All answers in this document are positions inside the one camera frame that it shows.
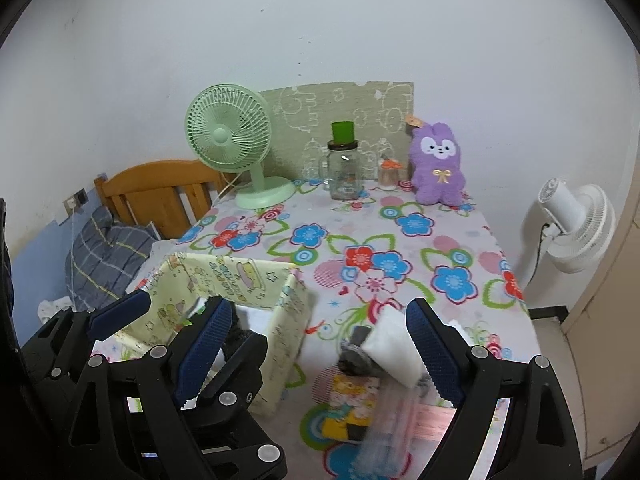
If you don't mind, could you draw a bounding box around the green desk fan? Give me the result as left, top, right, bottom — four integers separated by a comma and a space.
184, 81, 297, 210

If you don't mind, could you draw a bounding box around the glass jar mug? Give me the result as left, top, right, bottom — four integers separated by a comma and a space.
320, 140, 362, 201

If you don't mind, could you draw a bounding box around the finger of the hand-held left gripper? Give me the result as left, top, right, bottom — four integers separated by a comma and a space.
192, 330, 288, 480
22, 290, 152, 396

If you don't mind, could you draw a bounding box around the black fan cable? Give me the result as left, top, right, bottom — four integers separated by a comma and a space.
529, 224, 547, 307

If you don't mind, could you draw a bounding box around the yellow printed fabric box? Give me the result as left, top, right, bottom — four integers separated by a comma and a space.
107, 252, 314, 419

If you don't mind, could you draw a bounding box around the purple plush bunny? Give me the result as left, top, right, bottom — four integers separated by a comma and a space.
405, 116, 469, 207

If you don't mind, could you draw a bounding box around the clear pink plastic packet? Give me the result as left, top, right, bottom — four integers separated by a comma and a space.
357, 380, 459, 480

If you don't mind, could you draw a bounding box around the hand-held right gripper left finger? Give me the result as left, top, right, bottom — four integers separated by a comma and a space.
57, 297, 234, 480

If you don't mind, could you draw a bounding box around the cotton swab jar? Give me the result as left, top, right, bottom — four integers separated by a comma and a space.
378, 157, 402, 191

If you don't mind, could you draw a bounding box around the white standing fan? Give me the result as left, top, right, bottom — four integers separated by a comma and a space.
537, 177, 617, 275

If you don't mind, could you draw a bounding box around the beige door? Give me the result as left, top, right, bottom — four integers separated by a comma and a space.
559, 157, 640, 467

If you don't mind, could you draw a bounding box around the floral tablecloth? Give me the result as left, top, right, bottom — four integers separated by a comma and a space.
90, 177, 545, 480

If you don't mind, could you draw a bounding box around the wall outlet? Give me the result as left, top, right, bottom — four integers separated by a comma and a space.
63, 188, 89, 212

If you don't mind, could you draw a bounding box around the blue plaid bedding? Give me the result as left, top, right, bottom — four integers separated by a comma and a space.
67, 207, 159, 312

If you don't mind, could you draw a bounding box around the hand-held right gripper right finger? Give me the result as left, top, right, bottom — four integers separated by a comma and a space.
406, 297, 586, 480

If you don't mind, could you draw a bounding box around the green patterned board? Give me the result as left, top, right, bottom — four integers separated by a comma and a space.
259, 80, 415, 182

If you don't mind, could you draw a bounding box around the grey drawstring pouch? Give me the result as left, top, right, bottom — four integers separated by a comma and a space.
337, 325, 436, 392

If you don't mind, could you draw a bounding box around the cartoon printed packet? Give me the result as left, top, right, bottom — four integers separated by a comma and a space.
320, 372, 384, 444

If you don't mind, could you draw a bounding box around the white cloth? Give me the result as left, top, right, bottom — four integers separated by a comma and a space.
39, 297, 74, 324

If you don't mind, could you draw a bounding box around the white soft pack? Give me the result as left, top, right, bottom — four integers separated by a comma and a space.
361, 308, 427, 390

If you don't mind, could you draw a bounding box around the white fan cable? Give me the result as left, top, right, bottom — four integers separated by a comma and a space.
211, 172, 240, 208

